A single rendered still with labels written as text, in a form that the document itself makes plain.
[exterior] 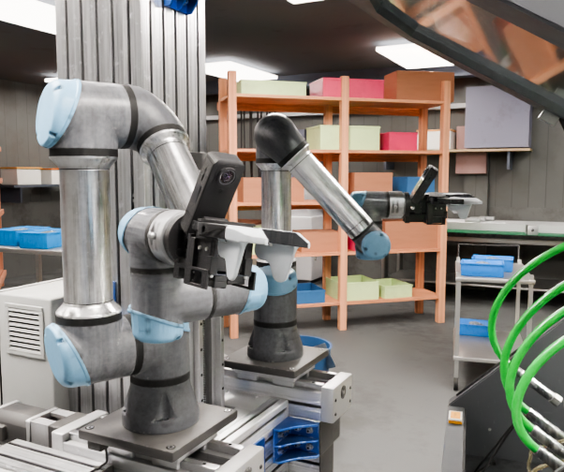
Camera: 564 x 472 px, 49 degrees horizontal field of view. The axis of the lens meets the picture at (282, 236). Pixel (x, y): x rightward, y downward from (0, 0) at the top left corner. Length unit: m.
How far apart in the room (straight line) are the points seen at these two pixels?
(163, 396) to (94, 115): 0.53
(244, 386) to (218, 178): 1.01
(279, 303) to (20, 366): 0.66
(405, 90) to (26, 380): 5.22
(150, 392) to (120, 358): 0.11
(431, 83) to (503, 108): 1.83
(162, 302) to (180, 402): 0.38
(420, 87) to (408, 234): 1.46
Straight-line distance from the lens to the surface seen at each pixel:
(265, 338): 1.62
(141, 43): 1.41
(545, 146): 8.40
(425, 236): 6.41
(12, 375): 1.70
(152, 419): 1.22
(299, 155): 1.58
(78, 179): 1.11
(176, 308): 0.90
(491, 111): 8.10
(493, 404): 1.63
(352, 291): 6.10
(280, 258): 0.71
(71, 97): 1.09
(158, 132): 1.11
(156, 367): 1.20
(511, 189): 8.43
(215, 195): 0.76
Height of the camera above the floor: 1.52
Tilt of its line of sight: 6 degrees down
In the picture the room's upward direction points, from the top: straight up
